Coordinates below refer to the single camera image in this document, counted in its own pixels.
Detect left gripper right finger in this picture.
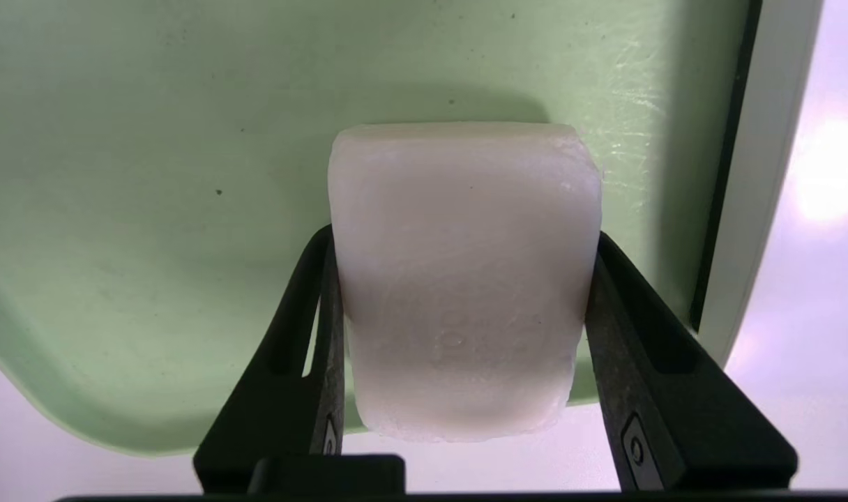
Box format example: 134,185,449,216
586,231,798,493

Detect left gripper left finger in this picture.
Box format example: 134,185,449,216
194,225,405,494

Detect white soap bar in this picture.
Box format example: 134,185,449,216
328,122,604,443

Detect green plastic tray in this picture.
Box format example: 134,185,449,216
0,0,754,457

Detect white oblong case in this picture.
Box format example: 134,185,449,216
689,0,826,367

